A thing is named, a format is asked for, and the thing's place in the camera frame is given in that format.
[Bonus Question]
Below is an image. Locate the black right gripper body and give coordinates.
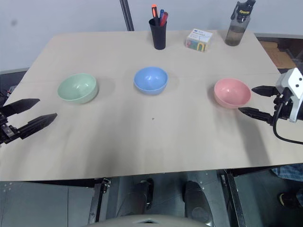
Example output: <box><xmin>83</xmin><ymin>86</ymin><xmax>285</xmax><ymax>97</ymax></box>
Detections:
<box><xmin>272</xmin><ymin>87</ymin><xmax>294</xmax><ymax>121</ymax></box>

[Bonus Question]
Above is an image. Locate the aluminium frame post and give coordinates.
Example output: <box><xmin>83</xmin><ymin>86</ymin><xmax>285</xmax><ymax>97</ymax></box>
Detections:
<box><xmin>119</xmin><ymin>0</ymin><xmax>135</xmax><ymax>32</ymax></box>

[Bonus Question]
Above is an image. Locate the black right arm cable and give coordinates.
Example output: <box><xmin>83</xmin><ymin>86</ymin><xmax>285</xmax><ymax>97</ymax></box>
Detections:
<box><xmin>272</xmin><ymin>91</ymin><xmax>303</xmax><ymax>145</ymax></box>

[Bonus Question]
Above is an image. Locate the black pen cup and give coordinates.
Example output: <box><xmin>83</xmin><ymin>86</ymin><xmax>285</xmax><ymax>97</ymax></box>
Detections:
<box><xmin>149</xmin><ymin>18</ymin><xmax>168</xmax><ymax>50</ymax></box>

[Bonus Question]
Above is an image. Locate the clear box of coloured clips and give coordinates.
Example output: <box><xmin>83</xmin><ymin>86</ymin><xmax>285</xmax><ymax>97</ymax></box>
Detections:
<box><xmin>185</xmin><ymin>28</ymin><xmax>213</xmax><ymax>53</ymax></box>

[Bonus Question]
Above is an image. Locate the green bowl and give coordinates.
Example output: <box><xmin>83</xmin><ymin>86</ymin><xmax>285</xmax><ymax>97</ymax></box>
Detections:
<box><xmin>57</xmin><ymin>73</ymin><xmax>99</xmax><ymax>104</ymax></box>

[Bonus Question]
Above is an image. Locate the pink bowl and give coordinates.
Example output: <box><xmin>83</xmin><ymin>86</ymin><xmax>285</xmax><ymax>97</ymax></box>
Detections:
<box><xmin>214</xmin><ymin>78</ymin><xmax>251</xmax><ymax>109</ymax></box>

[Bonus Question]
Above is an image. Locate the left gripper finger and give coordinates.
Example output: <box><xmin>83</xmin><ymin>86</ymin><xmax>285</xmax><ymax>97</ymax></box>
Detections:
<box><xmin>1</xmin><ymin>98</ymin><xmax>40</xmax><ymax>117</ymax></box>
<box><xmin>17</xmin><ymin>113</ymin><xmax>58</xmax><ymax>140</ymax></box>

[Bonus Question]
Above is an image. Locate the person's plaid trouser leg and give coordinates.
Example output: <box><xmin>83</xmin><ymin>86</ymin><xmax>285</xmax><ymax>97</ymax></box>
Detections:
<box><xmin>271</xmin><ymin>164</ymin><xmax>303</xmax><ymax>183</ymax></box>

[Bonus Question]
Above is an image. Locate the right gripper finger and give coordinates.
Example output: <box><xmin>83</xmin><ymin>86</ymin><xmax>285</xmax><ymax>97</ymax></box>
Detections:
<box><xmin>238</xmin><ymin>107</ymin><xmax>274</xmax><ymax>125</ymax></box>
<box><xmin>251</xmin><ymin>85</ymin><xmax>277</xmax><ymax>97</ymax></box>

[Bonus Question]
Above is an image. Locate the black metal table leg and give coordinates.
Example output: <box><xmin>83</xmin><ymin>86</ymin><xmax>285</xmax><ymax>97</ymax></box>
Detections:
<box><xmin>88</xmin><ymin>178</ymin><xmax>112</xmax><ymax>225</ymax></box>
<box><xmin>221</xmin><ymin>169</ymin><xmax>246</xmax><ymax>227</ymax></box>

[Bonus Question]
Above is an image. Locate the blue bowl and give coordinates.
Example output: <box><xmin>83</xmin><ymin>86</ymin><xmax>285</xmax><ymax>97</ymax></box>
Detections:
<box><xmin>134</xmin><ymin>67</ymin><xmax>169</xmax><ymax>96</ymax></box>

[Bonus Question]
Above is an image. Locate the grey sports water bottle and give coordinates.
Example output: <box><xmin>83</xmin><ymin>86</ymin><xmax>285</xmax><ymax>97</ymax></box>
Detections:
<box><xmin>224</xmin><ymin>0</ymin><xmax>257</xmax><ymax>46</ymax></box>

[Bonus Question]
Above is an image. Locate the red marker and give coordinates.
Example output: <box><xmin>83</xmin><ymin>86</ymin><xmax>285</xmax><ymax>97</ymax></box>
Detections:
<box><xmin>160</xmin><ymin>11</ymin><xmax>169</xmax><ymax>27</ymax></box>

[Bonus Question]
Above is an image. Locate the grey robot torso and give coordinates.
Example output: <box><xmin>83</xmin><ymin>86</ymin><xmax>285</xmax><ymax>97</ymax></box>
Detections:
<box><xmin>87</xmin><ymin>214</ymin><xmax>214</xmax><ymax>227</ymax></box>

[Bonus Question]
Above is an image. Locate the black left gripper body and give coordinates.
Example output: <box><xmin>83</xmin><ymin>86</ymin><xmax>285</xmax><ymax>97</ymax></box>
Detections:
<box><xmin>0</xmin><ymin>107</ymin><xmax>22</xmax><ymax>145</ymax></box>

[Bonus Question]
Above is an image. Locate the person's black shoe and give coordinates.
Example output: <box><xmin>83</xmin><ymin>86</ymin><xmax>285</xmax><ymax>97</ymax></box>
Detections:
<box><xmin>277</xmin><ymin>192</ymin><xmax>303</xmax><ymax>209</ymax></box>

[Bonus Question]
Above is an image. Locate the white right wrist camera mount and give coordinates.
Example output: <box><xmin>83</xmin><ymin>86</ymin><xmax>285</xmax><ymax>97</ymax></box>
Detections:
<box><xmin>275</xmin><ymin>67</ymin><xmax>303</xmax><ymax>123</ymax></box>

